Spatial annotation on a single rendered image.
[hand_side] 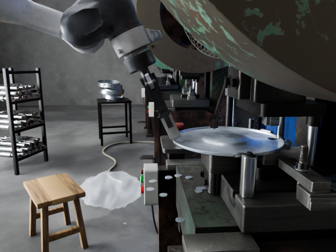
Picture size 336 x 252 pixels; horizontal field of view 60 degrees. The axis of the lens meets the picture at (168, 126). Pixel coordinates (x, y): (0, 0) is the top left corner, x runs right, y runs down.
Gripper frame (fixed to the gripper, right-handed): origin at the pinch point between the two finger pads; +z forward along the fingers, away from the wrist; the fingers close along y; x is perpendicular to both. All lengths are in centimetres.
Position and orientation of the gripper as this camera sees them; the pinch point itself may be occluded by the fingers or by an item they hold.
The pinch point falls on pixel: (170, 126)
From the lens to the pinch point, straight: 76.3
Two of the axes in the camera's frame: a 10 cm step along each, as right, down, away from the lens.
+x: 9.0, -4.3, 0.1
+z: 4.1, 8.8, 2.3
